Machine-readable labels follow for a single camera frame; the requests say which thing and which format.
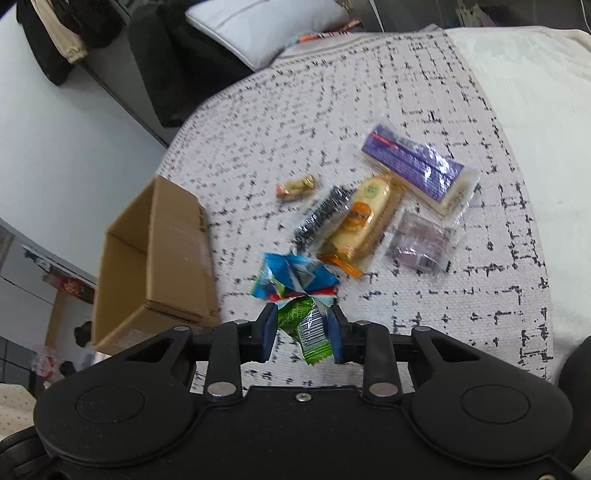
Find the cardboard box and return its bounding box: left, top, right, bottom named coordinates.
left=92, top=176, right=221, bottom=355

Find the red white snack bar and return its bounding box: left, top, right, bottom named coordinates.
left=269, top=287, right=337, bottom=302

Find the patterned white bed cover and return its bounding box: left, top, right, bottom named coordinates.
left=158, top=28, right=555, bottom=395

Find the blue snack packet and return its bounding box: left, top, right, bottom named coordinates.
left=250, top=253, right=339, bottom=301

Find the grey white pillow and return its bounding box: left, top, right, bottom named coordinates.
left=185, top=0, right=349, bottom=71

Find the yellow orange cracker pack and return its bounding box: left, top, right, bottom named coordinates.
left=317, top=175, right=404, bottom=278

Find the black white snack packet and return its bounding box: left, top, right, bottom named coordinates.
left=293, top=186, right=355, bottom=254

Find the purple wafer pack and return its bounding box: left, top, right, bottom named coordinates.
left=360, top=122, right=480, bottom=221

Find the green snack packet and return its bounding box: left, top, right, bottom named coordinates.
left=277, top=296, right=332, bottom=365

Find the white fluffy blanket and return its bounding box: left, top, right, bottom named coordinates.
left=447, top=26, right=590, bottom=371

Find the small gold candy packet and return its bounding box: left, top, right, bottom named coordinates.
left=276, top=174, right=318, bottom=202

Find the clear purple candy packet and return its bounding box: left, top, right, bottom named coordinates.
left=385, top=210, right=460, bottom=276

